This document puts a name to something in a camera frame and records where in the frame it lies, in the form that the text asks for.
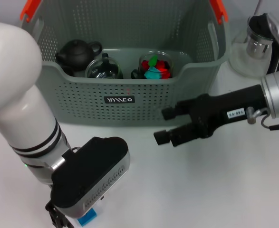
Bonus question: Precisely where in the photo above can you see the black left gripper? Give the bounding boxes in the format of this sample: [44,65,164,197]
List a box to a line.
[45,200,74,228]

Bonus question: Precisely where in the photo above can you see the glass pitcher with black handle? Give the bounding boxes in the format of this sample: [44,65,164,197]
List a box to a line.
[229,13,279,76]

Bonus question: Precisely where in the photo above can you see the black clay teapot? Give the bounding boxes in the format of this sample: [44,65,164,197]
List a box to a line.
[55,39,104,71]

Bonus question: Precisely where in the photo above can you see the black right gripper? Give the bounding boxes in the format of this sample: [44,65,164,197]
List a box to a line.
[153,84,269,147]

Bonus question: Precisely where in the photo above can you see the grey perforated storage basket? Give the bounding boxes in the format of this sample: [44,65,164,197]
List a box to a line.
[22,0,231,128]

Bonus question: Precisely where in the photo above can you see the red sloped toy brick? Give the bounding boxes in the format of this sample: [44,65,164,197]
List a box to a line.
[158,68,172,79]

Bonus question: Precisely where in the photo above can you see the blue square toy brick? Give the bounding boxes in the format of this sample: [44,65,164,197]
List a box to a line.
[77,208,99,227]

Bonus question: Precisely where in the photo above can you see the teal square toy brick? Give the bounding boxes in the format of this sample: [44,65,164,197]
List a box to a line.
[144,67,163,80]

